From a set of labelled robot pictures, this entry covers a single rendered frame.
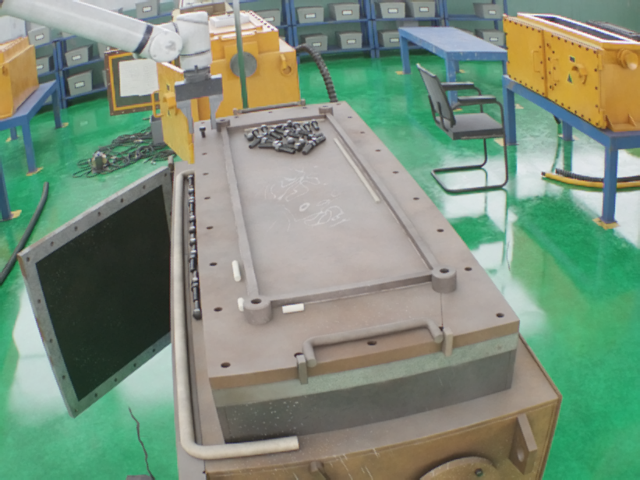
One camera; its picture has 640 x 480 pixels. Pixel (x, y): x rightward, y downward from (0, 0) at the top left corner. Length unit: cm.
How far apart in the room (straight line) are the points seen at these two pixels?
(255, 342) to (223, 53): 300
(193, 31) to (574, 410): 217
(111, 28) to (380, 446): 113
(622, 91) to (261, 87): 252
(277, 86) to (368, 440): 308
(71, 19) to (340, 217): 80
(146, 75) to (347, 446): 457
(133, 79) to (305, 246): 425
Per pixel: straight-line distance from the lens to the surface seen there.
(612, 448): 285
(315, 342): 99
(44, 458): 307
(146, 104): 543
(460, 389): 107
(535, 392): 111
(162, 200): 222
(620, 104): 484
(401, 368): 101
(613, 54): 473
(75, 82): 976
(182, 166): 217
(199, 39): 186
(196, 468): 101
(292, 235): 131
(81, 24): 166
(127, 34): 168
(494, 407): 108
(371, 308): 108
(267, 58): 389
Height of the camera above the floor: 192
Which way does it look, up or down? 26 degrees down
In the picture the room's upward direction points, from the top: 6 degrees counter-clockwise
